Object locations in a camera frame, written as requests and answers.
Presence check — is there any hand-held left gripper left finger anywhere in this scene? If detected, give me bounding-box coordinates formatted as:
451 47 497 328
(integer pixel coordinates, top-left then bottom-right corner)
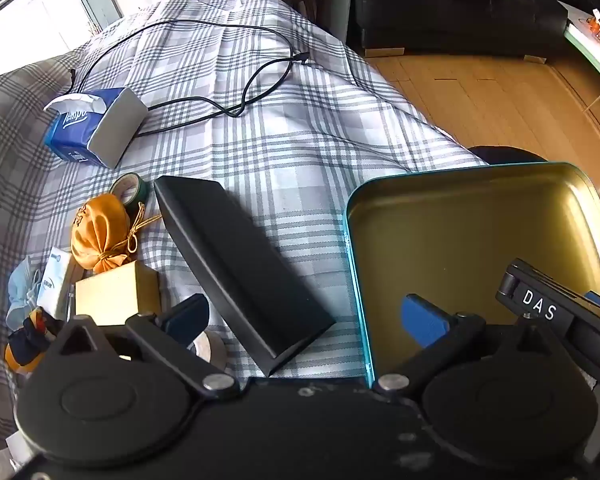
45 292 241 401

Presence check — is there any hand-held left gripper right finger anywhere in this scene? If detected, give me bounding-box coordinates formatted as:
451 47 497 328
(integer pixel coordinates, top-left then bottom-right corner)
372 294 561 396

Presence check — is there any teal metal tin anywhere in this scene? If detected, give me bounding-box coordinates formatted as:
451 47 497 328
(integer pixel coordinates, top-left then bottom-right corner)
342 161 600 391

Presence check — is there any orange drawstring pouch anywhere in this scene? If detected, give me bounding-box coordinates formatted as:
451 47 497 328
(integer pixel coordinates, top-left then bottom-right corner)
70 197 163 273

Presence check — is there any white pocket tissue pack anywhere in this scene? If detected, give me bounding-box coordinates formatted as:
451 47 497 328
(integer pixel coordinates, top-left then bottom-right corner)
36 247 83 321

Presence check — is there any orange and navy plush toy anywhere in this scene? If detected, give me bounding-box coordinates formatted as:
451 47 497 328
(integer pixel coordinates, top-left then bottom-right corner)
4 305 66 373

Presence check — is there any blue face mask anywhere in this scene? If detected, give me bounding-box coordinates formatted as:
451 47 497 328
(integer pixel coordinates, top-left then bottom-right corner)
6 255 46 331

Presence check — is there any silver tape roll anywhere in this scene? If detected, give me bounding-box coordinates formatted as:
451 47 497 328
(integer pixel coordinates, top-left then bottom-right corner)
187 331 228 376

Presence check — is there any long black box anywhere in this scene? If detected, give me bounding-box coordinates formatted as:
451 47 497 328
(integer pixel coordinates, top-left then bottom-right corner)
152 175 338 377

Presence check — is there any gold cardboard box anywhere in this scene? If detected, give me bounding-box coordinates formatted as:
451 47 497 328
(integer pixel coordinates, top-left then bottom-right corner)
74 261 162 328

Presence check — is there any black round stool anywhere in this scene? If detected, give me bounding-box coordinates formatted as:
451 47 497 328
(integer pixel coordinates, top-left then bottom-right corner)
467 145 546 166

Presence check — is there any green tape roll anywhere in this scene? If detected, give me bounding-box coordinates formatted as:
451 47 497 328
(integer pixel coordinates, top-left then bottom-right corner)
109 172 153 211

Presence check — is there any grey plaid bed sheet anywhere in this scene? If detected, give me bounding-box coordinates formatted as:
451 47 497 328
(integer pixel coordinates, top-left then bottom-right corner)
0 0 491 456

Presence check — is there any blue tissue box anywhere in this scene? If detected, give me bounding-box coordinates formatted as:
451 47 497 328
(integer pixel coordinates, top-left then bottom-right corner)
42 87 148 170

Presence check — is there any glass coffee table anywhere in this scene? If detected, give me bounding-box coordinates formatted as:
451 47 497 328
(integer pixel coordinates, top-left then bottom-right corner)
560 0 600 96

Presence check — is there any black leather sofa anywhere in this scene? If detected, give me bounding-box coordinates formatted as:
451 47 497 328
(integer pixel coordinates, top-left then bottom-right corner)
330 0 568 58

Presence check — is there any grey flat panel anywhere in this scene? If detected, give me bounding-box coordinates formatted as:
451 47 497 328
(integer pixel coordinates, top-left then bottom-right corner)
320 0 353 43

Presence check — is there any dark wooden stool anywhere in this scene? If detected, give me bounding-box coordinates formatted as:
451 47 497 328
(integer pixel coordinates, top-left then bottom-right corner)
280 0 326 21

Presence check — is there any window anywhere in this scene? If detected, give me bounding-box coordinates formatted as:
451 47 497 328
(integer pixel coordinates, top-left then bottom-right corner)
0 0 126 56

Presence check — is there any black cable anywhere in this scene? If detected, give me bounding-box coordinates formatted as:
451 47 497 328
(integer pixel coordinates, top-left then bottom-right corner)
67 20 311 136

